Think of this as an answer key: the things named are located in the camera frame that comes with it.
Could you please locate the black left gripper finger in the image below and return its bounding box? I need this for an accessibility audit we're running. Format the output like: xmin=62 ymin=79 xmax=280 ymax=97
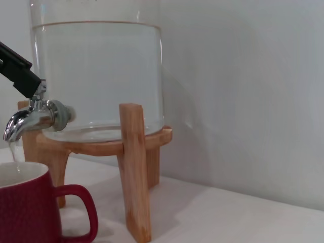
xmin=0 ymin=42 xmax=43 ymax=99

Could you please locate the chrome faucet tap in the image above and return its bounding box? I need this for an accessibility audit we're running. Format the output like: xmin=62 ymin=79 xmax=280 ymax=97
xmin=3 ymin=78 xmax=76 ymax=142

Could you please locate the red ceramic cup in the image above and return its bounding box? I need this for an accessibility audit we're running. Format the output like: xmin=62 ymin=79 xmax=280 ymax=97
xmin=0 ymin=161 xmax=99 ymax=243

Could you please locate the clear glass water jar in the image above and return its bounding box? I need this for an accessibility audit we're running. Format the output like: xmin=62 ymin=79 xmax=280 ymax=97
xmin=29 ymin=0 xmax=165 ymax=143

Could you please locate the wooden jar stand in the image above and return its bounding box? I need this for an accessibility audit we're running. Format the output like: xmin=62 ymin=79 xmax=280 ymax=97
xmin=17 ymin=100 xmax=173 ymax=243

